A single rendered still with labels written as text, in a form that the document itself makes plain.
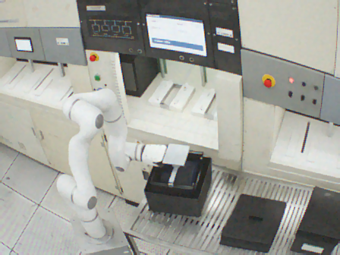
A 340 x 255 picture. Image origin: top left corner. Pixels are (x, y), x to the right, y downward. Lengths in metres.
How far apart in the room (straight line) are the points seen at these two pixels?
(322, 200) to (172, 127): 1.09
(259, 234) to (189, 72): 1.32
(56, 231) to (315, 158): 2.06
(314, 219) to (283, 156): 0.59
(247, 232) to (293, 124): 0.81
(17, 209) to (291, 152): 2.35
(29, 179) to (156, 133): 1.61
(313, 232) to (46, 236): 2.18
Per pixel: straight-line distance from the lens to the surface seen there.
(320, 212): 1.96
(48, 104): 2.96
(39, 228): 3.34
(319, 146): 2.43
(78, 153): 1.81
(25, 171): 3.81
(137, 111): 2.64
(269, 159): 2.32
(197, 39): 1.94
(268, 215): 2.10
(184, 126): 2.50
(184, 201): 2.12
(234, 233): 2.04
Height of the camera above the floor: 2.61
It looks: 44 degrees down
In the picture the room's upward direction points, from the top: 8 degrees counter-clockwise
